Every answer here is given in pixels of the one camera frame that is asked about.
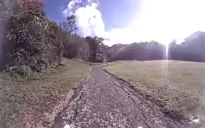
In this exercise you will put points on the large bushy tree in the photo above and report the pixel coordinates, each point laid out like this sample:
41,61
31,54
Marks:
31,40

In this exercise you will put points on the grass field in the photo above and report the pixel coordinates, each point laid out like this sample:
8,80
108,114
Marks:
163,76

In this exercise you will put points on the grey leaf-strewn paved path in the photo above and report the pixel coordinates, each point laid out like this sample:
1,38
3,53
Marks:
106,100

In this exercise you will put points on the wood of trees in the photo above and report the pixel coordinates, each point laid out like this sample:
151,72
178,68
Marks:
140,51

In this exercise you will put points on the robot's own part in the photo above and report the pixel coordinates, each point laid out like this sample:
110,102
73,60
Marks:
66,126

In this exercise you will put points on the leaf-littered grass verge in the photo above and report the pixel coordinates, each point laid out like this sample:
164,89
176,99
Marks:
30,96

